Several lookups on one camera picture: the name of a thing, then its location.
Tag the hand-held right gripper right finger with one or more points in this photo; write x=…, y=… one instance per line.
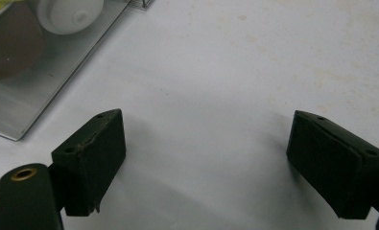
x=331, y=163

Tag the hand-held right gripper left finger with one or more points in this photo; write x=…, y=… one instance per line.
x=91, y=166

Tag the silver metal tray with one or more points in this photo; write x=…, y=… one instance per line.
x=33, y=83

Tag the brown round bowl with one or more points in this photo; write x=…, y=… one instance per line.
x=8, y=44

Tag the white round bowl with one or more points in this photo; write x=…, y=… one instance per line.
x=69, y=15

